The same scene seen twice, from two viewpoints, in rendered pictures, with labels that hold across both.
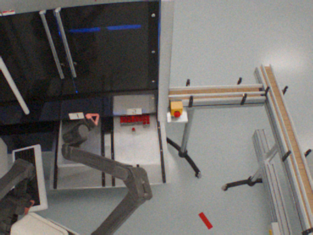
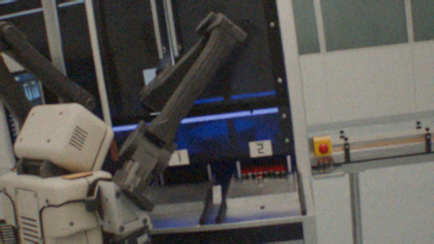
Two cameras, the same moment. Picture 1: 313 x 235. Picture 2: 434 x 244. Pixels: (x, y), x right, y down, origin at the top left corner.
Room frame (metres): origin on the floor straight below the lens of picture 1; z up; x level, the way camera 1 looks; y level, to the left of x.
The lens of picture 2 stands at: (-0.79, -0.08, 1.50)
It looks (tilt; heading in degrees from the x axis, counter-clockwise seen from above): 10 degrees down; 6
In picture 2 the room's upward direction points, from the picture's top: 8 degrees counter-clockwise
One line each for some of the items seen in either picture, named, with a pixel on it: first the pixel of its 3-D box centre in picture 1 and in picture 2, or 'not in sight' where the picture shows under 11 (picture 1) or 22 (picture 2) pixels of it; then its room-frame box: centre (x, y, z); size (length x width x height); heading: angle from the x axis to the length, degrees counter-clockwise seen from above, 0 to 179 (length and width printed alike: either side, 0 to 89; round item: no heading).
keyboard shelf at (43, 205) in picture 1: (22, 179); not in sight; (0.80, 0.70, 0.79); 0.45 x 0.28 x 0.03; 8
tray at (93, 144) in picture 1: (79, 139); (178, 192); (0.99, 0.30, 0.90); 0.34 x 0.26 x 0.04; 178
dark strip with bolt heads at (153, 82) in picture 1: (153, 66); (275, 51); (1.06, -0.15, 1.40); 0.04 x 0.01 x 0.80; 88
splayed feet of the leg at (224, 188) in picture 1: (250, 183); not in sight; (0.87, -0.99, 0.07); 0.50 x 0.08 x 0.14; 88
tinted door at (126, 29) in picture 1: (112, 52); (223, 30); (1.08, 0.04, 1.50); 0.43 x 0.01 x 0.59; 88
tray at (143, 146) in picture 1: (136, 135); (263, 185); (0.97, -0.04, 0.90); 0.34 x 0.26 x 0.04; 178
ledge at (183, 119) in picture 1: (176, 113); (327, 171); (1.12, -0.31, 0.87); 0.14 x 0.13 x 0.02; 178
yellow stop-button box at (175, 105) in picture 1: (176, 107); (322, 146); (1.08, -0.29, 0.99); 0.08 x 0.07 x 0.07; 178
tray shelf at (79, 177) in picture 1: (107, 150); (219, 202); (0.91, 0.14, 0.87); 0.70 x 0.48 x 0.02; 88
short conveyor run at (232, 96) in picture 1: (215, 94); (384, 146); (1.21, -0.58, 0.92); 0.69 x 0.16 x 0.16; 88
